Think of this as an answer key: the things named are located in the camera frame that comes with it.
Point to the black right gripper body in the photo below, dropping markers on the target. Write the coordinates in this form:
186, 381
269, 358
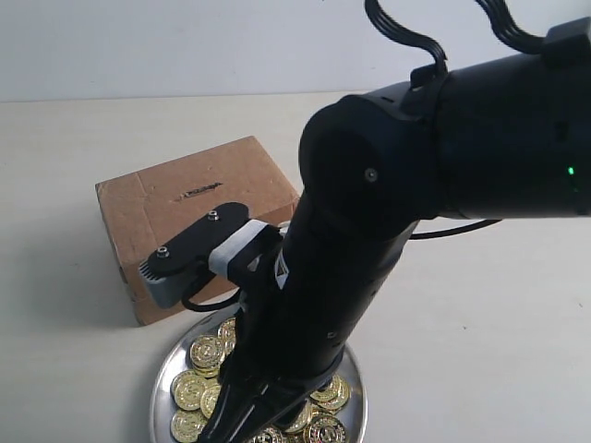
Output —
289, 332

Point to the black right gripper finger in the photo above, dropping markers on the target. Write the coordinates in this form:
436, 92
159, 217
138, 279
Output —
272, 402
239, 413

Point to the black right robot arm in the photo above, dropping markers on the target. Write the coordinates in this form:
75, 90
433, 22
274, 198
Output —
507, 139

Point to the brown cardboard box with slot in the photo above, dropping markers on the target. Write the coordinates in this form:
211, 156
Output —
143, 210

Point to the gold coin left on plate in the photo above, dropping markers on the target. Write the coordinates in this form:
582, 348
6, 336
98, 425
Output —
209, 399

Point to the gold coin on plate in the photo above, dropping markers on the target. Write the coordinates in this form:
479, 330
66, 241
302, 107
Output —
209, 399
334, 397

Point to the gold coin right on plate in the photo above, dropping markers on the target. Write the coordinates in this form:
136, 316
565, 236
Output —
334, 397

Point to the round steel plate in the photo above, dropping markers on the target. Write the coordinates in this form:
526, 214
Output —
354, 415

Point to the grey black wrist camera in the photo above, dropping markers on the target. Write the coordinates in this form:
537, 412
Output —
194, 254

